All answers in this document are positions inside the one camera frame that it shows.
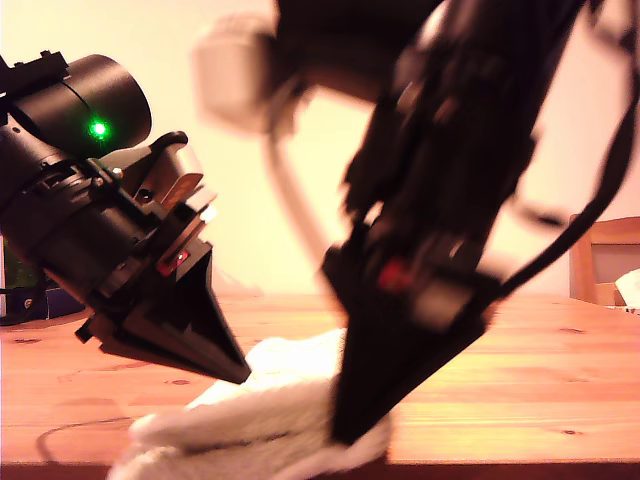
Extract cream fluffy tea towel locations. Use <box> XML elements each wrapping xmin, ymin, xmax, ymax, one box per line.
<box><xmin>106</xmin><ymin>327</ymin><xmax>397</xmax><ymax>480</ymax></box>

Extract dark box with round logo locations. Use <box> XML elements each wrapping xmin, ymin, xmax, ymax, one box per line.
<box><xmin>7</xmin><ymin>285</ymin><xmax>87</xmax><ymax>321</ymax></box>

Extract green packet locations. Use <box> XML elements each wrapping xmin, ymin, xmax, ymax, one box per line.
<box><xmin>0</xmin><ymin>237</ymin><xmax>44</xmax><ymax>294</ymax></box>

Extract white tissue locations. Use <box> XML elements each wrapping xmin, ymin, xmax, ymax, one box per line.
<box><xmin>614</xmin><ymin>268</ymin><xmax>640</xmax><ymax>307</ymax></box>

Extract wooden chair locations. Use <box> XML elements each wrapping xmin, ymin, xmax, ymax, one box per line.
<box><xmin>568</xmin><ymin>215</ymin><xmax>640</xmax><ymax>306</ymax></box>

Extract thick black sleeved cable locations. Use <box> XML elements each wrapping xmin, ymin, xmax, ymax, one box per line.
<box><xmin>499</xmin><ymin>19</ymin><xmax>640</xmax><ymax>304</ymax></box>

